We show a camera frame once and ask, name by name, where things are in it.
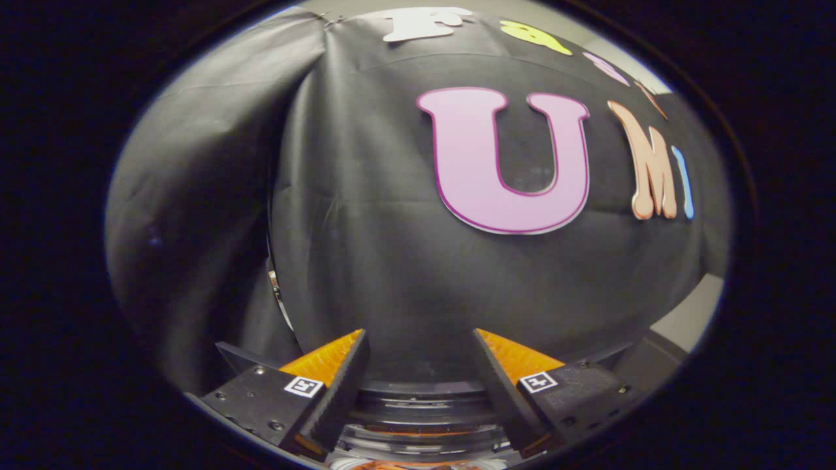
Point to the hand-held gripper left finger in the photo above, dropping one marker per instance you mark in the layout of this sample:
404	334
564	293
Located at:
339	385

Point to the black backdrop cloth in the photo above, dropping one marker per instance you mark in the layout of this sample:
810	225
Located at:
366	248

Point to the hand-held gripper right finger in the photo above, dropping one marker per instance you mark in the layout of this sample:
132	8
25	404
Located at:
499	391

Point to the grey washing machine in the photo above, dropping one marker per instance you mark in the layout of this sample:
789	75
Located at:
424	405

